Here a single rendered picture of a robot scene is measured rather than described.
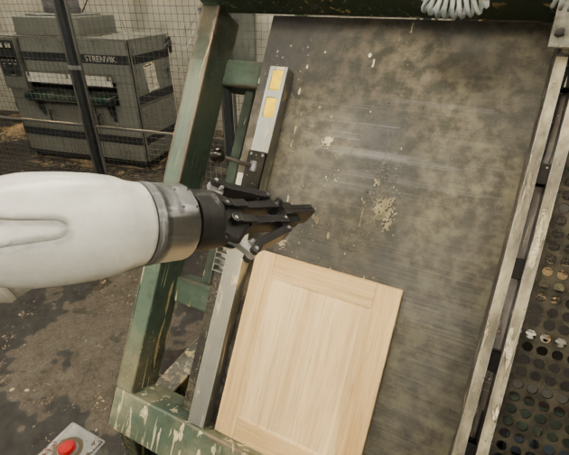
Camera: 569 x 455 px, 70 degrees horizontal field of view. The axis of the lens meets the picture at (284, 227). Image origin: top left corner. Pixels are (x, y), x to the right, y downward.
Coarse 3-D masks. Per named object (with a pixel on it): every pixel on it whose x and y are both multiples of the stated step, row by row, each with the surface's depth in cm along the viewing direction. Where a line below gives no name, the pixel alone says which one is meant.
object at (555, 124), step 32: (544, 96) 79; (544, 128) 77; (544, 160) 80; (544, 192) 76; (512, 224) 78; (544, 224) 76; (512, 256) 78; (512, 288) 80; (512, 320) 77; (480, 352) 79; (512, 352) 77; (480, 384) 78; (480, 416) 81; (480, 448) 78
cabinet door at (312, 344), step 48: (288, 288) 101; (336, 288) 96; (384, 288) 92; (240, 336) 105; (288, 336) 100; (336, 336) 96; (384, 336) 91; (240, 384) 104; (288, 384) 100; (336, 384) 95; (240, 432) 103; (288, 432) 99; (336, 432) 94
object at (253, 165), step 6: (210, 150) 96; (216, 150) 95; (222, 150) 96; (210, 156) 95; (216, 156) 95; (222, 156) 96; (228, 156) 98; (216, 162) 97; (240, 162) 100; (246, 162) 101; (252, 162) 102; (252, 168) 102
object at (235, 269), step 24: (288, 72) 103; (264, 96) 104; (264, 120) 104; (264, 144) 103; (264, 168) 103; (240, 264) 104; (240, 288) 106; (216, 312) 106; (216, 336) 106; (216, 360) 105; (216, 384) 106; (192, 408) 107
